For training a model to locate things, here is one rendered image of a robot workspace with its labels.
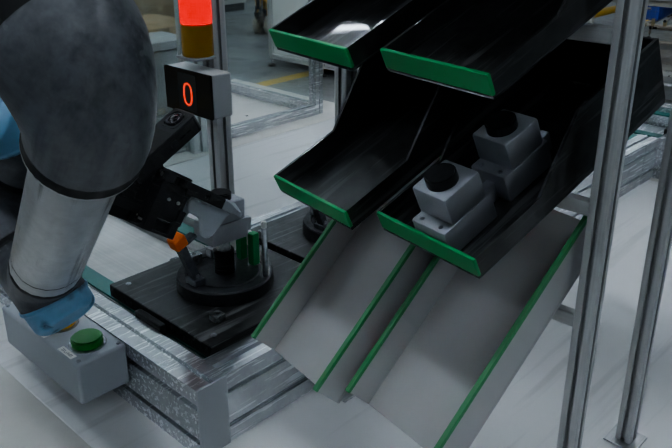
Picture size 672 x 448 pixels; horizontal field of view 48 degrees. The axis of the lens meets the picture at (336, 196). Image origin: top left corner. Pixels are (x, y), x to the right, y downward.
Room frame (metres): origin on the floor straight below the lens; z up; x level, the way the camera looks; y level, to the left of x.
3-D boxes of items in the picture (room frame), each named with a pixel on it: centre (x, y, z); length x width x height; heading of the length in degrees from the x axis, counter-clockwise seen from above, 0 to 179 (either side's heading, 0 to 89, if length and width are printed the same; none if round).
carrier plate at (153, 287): (0.98, 0.16, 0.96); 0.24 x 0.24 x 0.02; 47
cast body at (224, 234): (0.98, 0.16, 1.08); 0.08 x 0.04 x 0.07; 137
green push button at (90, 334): (0.83, 0.32, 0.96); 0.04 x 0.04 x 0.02
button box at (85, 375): (0.88, 0.37, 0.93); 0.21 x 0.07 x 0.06; 47
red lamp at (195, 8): (1.19, 0.22, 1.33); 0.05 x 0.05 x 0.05
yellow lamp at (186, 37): (1.19, 0.22, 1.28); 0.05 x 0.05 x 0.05
